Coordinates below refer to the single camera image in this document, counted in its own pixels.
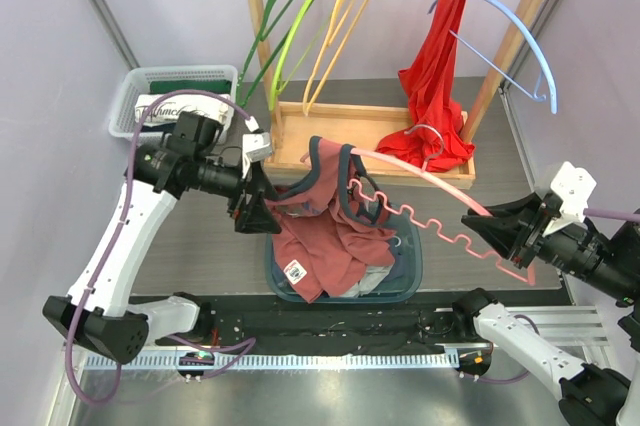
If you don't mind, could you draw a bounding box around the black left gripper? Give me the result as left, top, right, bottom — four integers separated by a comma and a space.
194, 152, 283, 232

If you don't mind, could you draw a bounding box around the maroon tank top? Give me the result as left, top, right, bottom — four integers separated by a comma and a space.
266, 136, 395, 303

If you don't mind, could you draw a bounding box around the red tank top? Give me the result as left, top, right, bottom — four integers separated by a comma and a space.
376, 0, 475, 173

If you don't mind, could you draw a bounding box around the pink hanger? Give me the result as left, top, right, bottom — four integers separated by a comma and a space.
281, 117, 548, 291

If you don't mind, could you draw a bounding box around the light blue hanger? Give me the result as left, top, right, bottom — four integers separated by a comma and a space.
427, 0, 559, 115

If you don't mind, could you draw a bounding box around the grey tank top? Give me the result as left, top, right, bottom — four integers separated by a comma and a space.
341, 266, 392, 298

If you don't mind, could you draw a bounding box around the lime green hanger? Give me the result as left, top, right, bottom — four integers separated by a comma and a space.
268, 0, 359, 112

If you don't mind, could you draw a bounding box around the yellow hanger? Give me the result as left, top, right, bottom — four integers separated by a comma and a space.
301, 0, 370, 116

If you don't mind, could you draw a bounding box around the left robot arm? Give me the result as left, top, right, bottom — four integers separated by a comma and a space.
43, 112, 281, 365

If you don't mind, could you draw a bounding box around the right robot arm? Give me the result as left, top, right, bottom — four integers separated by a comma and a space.
451, 192, 639, 425

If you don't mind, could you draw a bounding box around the wooden clothes rack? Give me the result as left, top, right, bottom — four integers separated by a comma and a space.
248, 0, 543, 177

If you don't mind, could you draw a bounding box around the teal plastic bin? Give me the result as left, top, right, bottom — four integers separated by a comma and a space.
264, 215, 423, 304

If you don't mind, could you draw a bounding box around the folded white printed shirt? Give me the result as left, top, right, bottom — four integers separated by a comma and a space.
143, 94, 233, 128

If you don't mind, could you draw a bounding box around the white plastic basket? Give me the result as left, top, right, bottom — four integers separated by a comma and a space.
108, 65, 238, 140

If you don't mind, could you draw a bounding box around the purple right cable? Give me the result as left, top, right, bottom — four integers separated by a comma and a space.
459, 205, 640, 386

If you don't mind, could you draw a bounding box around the purple cable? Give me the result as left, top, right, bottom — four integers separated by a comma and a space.
459, 205, 640, 386
64, 89, 259, 406

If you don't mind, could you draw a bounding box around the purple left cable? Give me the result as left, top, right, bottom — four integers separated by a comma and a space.
64, 89, 259, 406

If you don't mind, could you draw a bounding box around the white slotted cable duct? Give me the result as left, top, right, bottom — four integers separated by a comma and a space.
82, 351, 461, 372

